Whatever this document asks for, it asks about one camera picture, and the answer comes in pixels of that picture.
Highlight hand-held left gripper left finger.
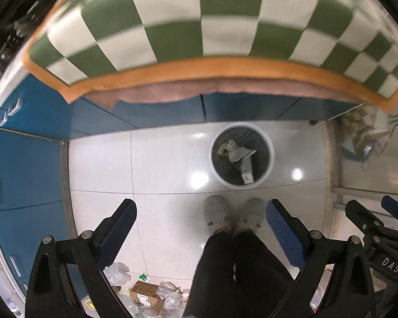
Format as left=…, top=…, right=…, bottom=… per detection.
left=25, top=199, right=137, bottom=318

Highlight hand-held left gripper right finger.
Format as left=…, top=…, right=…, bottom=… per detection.
left=266, top=199, right=376, bottom=318

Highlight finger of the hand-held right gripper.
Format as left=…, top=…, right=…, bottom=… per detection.
left=381, top=195, right=398, bottom=223
left=346, top=200, right=390, bottom=236

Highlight long white carton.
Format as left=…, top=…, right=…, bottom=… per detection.
left=240, top=156, right=255, bottom=184

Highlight round white trash bin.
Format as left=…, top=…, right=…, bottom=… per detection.
left=209, top=122, right=274, bottom=190

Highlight white tissue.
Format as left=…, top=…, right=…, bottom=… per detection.
left=229, top=146, right=256, bottom=163

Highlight glass sliding door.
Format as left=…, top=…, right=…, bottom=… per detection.
left=325, top=104, right=398, bottom=213

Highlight grey slipper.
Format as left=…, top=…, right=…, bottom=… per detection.
left=235, top=198, right=266, bottom=236
left=204, top=195, right=232, bottom=236

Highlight crumpled clear plastic bag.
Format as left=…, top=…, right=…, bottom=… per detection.
left=104, top=262, right=132, bottom=287
left=156, top=281, right=185, bottom=312

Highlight person's black pants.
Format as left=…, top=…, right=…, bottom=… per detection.
left=182, top=230, right=295, bottom=318

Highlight small cardboard box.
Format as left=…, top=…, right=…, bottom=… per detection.
left=129, top=280, right=164, bottom=315

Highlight blue base cabinet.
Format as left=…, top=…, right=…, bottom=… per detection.
left=0, top=73, right=361, bottom=305

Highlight pink underlay cloth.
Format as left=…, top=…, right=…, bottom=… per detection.
left=86, top=76, right=365, bottom=110

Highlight green white checkered mat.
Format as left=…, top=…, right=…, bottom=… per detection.
left=22, top=0, right=398, bottom=113

